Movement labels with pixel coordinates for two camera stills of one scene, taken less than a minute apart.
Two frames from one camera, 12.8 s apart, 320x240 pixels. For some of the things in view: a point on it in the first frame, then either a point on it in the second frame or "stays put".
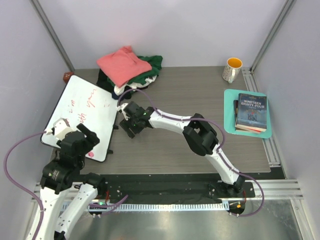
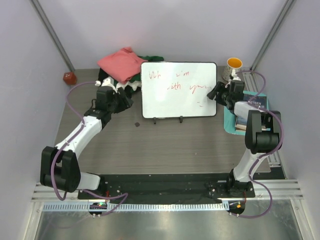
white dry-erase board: (82, 102) → (172, 89)
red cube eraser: (67, 75) stays put
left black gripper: (91, 135) → (127, 101)
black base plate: (171, 188) stays put
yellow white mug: (232, 69) stays put
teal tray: (229, 96) stays put
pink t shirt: (123, 66) stays put
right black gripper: (125, 125) → (219, 86)
